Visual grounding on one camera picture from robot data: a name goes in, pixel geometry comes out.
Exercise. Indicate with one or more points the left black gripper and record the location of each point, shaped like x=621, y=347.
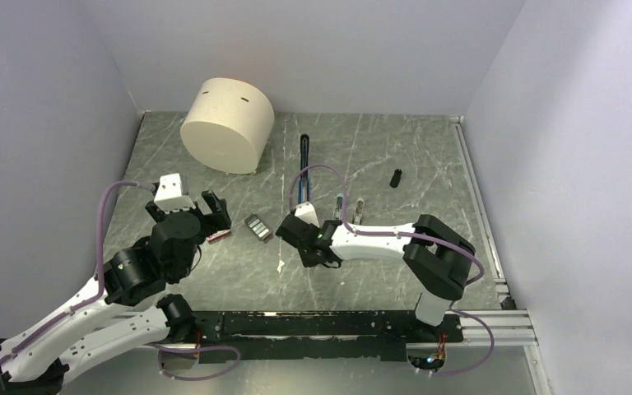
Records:
x=218, y=218

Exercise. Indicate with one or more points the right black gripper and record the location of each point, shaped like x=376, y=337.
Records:
x=306, y=260

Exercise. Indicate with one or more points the red white staple box sleeve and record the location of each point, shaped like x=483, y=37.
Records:
x=221, y=234

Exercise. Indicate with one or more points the staple box tray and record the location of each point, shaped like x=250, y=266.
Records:
x=258, y=227

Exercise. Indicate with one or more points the light blue small case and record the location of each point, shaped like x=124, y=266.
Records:
x=338, y=208

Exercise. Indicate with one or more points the blue stapler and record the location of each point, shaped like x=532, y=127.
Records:
x=303, y=184

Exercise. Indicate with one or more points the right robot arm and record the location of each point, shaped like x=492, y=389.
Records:
x=439, y=257

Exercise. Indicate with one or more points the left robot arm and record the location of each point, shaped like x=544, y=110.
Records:
x=122, y=306

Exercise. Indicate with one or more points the cream cylindrical container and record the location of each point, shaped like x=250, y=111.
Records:
x=228, y=126

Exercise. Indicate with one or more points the small black cylinder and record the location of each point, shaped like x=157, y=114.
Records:
x=396, y=178

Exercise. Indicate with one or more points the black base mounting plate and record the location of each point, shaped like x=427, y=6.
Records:
x=381, y=334

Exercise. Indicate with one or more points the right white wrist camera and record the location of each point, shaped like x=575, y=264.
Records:
x=306, y=212

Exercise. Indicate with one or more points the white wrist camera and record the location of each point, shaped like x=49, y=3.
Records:
x=306, y=212
x=172, y=194

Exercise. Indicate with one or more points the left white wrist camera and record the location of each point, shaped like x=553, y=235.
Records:
x=172, y=194

